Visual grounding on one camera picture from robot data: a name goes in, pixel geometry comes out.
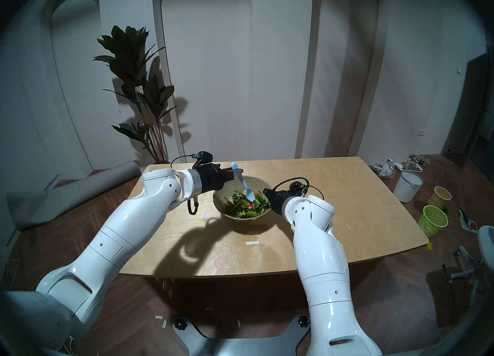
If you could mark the tall potted plant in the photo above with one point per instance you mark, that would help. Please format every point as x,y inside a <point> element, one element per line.
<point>125,50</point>

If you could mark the rolled grey carpet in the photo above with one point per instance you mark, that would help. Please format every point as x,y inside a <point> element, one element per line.
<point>65,197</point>

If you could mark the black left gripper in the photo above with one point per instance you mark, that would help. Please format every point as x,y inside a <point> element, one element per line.
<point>212,178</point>

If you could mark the tan paper cup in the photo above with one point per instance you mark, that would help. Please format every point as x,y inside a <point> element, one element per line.
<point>440,199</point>

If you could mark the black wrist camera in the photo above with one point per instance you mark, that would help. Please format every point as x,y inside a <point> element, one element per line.
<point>203,158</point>
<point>297,187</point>

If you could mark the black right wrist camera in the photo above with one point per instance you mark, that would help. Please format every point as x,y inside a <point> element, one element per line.
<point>297,187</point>

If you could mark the light blue spoon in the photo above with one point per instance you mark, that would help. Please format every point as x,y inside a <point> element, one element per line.
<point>250,194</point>

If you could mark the light wooden table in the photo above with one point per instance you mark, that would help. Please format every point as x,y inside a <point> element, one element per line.
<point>366,212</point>

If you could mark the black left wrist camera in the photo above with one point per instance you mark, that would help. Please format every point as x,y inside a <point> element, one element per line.
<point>203,158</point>

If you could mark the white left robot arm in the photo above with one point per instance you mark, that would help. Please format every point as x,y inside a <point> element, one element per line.
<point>115,235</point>

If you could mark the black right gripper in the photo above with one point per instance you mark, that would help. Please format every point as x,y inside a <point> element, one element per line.
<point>278,201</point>

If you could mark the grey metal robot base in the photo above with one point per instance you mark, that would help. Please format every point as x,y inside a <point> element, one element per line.
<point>247,345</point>

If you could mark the mixed green salad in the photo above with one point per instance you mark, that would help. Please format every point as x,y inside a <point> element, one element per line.
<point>243,206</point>

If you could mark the dark doorway panel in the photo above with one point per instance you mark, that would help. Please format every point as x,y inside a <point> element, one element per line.
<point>472,112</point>

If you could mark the red green floor packet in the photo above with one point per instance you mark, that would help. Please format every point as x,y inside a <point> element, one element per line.
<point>469,224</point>

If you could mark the green mesh basket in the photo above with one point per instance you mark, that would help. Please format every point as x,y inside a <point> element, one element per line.
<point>431,220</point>

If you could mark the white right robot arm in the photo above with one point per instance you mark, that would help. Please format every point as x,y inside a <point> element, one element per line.
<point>324,262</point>

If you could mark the pile of floor trash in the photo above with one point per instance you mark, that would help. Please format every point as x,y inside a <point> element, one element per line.
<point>384,169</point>

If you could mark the white plastic bucket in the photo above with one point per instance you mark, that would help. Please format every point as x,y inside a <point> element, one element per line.
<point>406,187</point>

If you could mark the green salad bowl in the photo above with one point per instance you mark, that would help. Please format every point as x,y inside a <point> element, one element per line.
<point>222,204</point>

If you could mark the black base knob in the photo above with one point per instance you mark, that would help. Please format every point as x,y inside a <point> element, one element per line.
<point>303,320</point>
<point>180,324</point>

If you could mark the white office chair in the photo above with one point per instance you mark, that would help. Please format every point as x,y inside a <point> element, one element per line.
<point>485,241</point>

